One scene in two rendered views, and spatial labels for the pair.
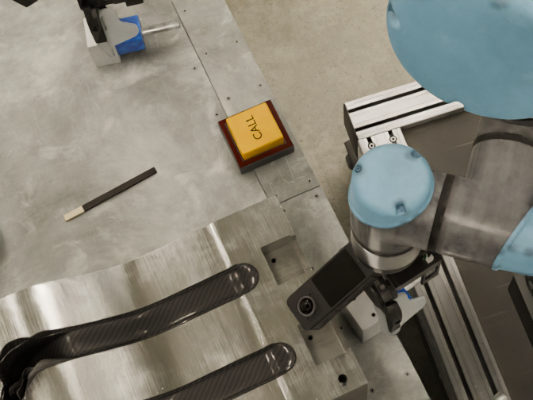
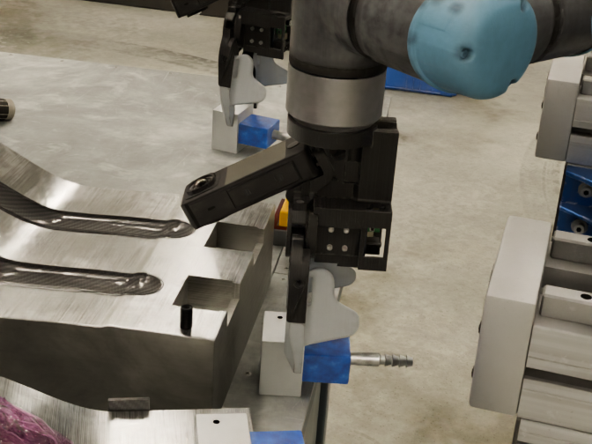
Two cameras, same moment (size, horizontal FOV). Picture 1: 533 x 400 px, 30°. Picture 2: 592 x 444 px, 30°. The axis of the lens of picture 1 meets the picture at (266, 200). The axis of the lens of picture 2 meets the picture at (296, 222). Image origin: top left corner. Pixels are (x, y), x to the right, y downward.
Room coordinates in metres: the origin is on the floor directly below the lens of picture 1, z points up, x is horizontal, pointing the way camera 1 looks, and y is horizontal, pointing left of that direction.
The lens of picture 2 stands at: (-0.40, -0.38, 1.34)
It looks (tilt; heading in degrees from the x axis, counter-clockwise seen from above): 26 degrees down; 21
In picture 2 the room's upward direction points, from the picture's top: 4 degrees clockwise
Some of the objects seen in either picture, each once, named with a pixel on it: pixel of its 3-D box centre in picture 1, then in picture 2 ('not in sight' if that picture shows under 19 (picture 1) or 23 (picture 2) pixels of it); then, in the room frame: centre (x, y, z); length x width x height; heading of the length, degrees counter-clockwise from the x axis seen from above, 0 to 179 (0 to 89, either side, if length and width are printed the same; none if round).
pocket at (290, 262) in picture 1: (287, 263); (233, 255); (0.42, -0.01, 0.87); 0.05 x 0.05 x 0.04; 13
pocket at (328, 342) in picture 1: (324, 341); (206, 313); (0.31, -0.03, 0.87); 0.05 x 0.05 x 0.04; 13
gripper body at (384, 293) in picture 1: (390, 254); (336, 188); (0.36, -0.12, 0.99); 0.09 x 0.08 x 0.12; 112
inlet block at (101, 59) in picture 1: (134, 33); (265, 132); (0.82, 0.14, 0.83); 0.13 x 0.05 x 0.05; 91
